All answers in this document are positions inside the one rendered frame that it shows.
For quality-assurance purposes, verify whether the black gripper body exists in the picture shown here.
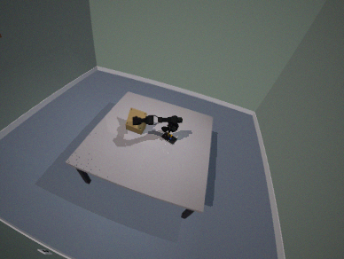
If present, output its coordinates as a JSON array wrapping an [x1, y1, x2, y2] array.
[[161, 123, 179, 132]]

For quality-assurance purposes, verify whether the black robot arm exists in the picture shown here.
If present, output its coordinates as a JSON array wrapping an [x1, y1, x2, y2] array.
[[133, 115, 183, 132]]

